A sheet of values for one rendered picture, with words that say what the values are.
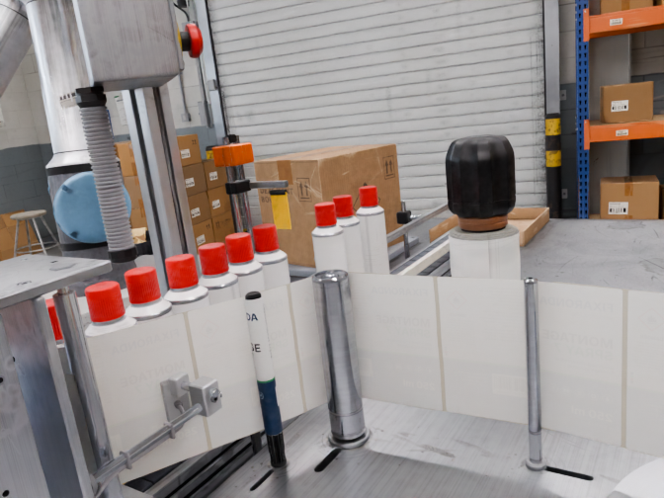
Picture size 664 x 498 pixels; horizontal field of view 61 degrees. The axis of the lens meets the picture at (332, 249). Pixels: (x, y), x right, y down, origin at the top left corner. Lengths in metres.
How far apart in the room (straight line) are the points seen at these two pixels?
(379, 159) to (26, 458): 1.22
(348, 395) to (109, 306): 0.26
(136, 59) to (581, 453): 0.61
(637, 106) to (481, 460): 3.89
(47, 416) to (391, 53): 4.88
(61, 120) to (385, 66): 4.34
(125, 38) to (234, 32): 5.14
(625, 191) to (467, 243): 3.77
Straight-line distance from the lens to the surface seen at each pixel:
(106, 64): 0.68
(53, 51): 1.04
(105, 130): 0.73
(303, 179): 1.37
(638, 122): 4.32
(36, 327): 0.42
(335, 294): 0.57
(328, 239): 0.89
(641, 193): 4.45
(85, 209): 0.99
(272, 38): 5.61
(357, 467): 0.61
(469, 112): 5.04
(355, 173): 1.42
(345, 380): 0.60
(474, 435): 0.65
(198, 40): 0.71
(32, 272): 0.45
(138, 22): 0.69
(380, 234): 1.03
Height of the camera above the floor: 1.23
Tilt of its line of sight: 14 degrees down
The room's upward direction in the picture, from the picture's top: 7 degrees counter-clockwise
